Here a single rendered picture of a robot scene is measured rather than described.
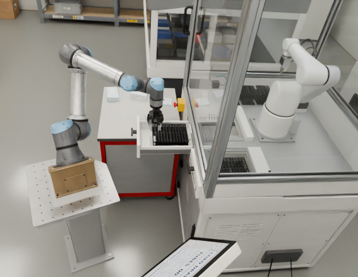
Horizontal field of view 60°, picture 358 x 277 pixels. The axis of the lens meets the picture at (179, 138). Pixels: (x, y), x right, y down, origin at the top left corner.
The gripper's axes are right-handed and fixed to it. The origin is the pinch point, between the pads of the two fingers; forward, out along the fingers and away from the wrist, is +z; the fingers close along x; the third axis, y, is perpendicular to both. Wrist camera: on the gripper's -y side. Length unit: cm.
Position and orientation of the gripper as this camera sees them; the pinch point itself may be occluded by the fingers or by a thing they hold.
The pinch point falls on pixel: (155, 128)
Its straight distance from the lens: 188.4
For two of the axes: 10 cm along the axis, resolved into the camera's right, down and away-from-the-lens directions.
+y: 1.0, 6.7, -7.3
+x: 9.9, 0.0, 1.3
